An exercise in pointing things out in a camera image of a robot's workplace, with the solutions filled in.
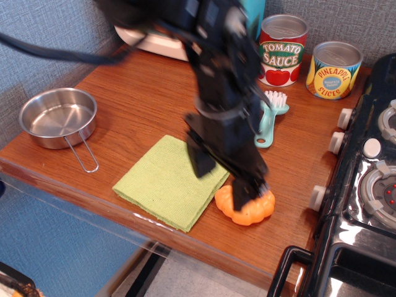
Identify orange black object at corner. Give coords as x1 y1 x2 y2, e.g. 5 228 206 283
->
1 262 44 297

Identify yellow-green folded cloth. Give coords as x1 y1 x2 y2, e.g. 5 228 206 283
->
113 135 229 233

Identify small steel pan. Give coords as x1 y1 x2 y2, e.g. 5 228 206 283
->
19 88 99 173

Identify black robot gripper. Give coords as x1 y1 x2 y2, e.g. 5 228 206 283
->
184 105 269 211

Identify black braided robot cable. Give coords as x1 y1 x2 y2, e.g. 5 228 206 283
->
0 30 146 66

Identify teal toy dish brush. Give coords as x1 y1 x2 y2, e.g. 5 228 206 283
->
254 90 290 149

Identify tomato sauce toy can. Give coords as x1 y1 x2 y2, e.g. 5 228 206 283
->
259 14 309 87

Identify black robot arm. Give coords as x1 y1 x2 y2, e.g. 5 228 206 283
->
98 1 267 211

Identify pineapple slices toy can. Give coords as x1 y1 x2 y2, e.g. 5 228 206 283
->
306 41 363 100

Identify black toy stove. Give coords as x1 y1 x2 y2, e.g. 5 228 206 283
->
268 54 395 296

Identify toy microwave teal and white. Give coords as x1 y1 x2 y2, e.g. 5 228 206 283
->
114 0 266 61

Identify orange plastic toy croissant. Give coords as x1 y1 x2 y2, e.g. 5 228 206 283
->
214 185 276 226

